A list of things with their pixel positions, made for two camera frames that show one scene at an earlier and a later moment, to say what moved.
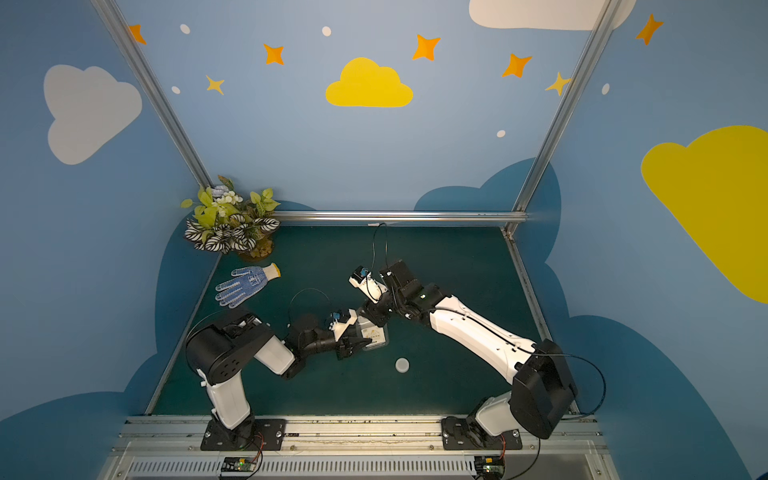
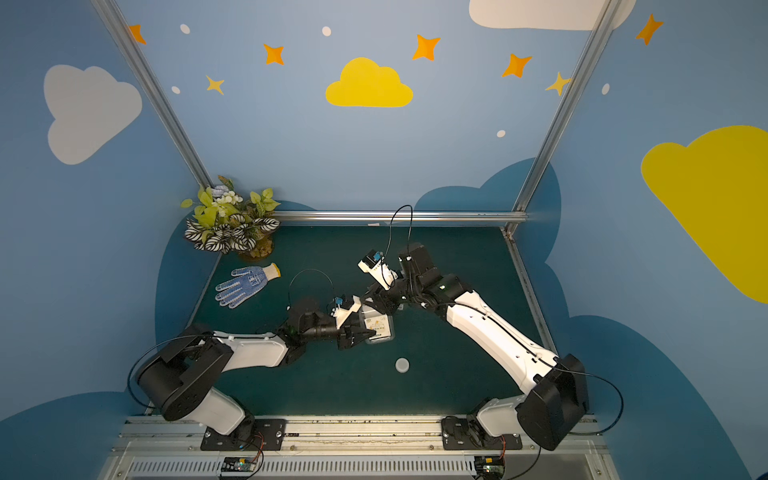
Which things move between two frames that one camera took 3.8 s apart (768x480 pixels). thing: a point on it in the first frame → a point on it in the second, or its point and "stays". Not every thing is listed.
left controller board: x=238 y=465 stays
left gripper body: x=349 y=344 → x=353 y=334
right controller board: x=489 y=467 stays
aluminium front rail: x=364 y=448 stays
